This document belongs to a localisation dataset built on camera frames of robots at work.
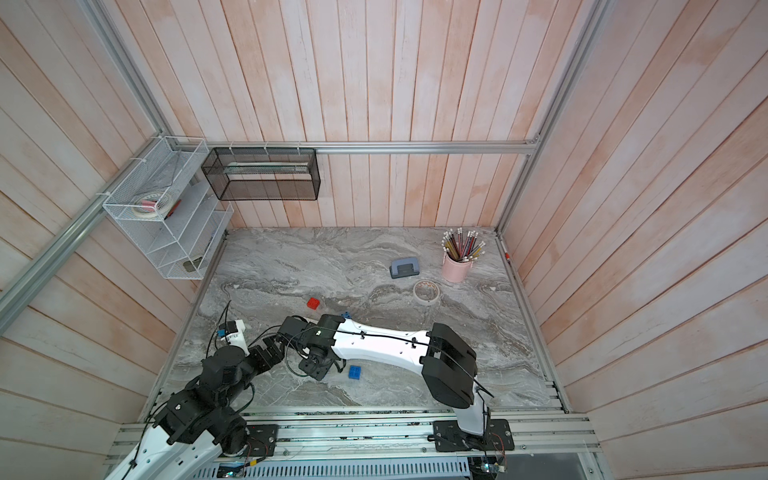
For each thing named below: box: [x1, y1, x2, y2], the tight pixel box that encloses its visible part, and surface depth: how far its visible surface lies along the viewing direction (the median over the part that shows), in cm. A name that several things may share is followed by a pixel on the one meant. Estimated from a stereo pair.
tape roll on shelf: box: [132, 193, 172, 218], surface depth 75 cm
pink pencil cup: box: [442, 253, 473, 283], surface depth 103 cm
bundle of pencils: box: [441, 227, 486, 263], surface depth 101 cm
